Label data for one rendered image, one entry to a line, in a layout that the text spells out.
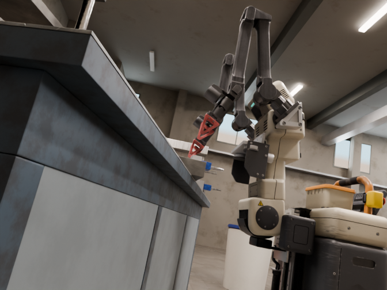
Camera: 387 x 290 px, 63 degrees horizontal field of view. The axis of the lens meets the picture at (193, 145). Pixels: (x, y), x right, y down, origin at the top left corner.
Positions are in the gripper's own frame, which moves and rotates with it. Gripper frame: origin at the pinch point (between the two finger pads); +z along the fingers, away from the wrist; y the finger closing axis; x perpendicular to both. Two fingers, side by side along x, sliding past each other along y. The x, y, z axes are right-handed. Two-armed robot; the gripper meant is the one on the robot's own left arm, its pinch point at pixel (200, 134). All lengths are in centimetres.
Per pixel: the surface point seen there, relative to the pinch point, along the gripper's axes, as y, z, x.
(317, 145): -971, -525, 309
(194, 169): 18.1, 16.3, 6.9
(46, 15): -23, -6, -100
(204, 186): -31.8, 10.9, 16.1
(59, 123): 91, 35, -8
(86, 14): -37, -25, -95
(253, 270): -239, 17, 128
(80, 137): 85, 35, -7
